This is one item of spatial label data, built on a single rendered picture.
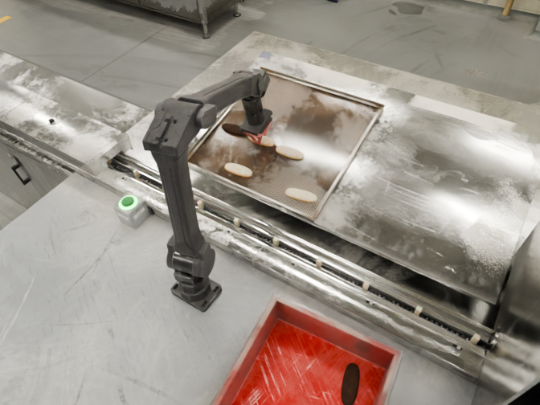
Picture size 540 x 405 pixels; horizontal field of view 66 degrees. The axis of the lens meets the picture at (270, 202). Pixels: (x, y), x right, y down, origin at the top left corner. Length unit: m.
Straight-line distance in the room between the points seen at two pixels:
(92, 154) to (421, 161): 1.07
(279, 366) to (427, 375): 0.35
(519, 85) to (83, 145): 3.06
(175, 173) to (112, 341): 0.52
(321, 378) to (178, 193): 0.55
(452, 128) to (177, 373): 1.08
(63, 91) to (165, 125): 1.29
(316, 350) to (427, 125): 0.79
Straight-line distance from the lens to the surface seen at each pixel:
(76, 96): 2.04
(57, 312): 1.29
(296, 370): 1.07
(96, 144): 1.55
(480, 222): 1.27
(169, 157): 0.83
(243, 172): 1.32
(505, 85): 3.64
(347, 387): 1.05
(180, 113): 0.86
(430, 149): 1.38
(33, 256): 1.44
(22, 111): 1.86
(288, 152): 1.34
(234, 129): 1.45
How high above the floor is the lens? 1.84
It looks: 49 degrees down
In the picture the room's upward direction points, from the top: 4 degrees counter-clockwise
